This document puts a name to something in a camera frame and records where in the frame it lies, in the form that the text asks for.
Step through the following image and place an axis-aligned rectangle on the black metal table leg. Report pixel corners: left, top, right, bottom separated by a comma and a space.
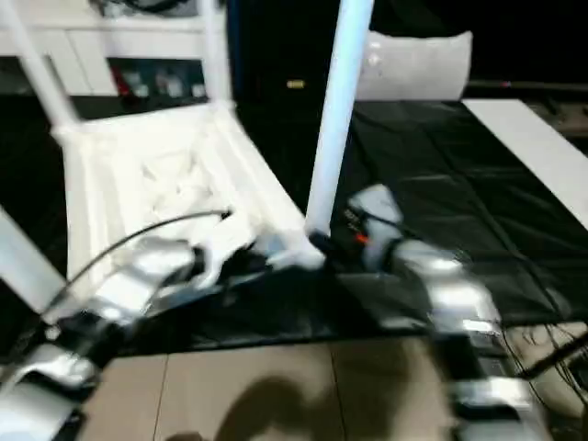
523, 329, 588, 379

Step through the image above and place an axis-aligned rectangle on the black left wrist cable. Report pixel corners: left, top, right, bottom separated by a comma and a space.
43, 209, 234, 319

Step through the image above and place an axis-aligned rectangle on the white glass-door cabinet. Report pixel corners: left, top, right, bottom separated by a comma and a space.
0, 0, 231, 98

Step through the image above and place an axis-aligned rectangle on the white pillow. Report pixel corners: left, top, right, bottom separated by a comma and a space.
356, 29, 474, 102

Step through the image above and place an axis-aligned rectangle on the white plastic table top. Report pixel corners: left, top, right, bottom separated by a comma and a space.
50, 100, 333, 314

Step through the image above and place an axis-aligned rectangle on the white plastic table leg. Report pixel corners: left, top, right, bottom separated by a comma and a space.
0, 205, 69, 314
0, 0, 80, 133
305, 0, 376, 236
199, 0, 234, 110

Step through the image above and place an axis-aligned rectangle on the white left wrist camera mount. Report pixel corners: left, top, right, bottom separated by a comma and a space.
197, 215, 257, 289

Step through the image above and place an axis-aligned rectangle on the white flat board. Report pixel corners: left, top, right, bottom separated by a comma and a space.
461, 98, 588, 227

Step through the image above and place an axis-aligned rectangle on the dark low bench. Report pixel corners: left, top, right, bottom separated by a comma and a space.
466, 78, 588, 148

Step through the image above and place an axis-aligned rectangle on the black box with gold label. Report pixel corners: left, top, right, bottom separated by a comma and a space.
227, 0, 368, 106

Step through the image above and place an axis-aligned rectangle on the grey round pot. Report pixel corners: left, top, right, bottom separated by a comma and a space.
128, 0, 203, 13

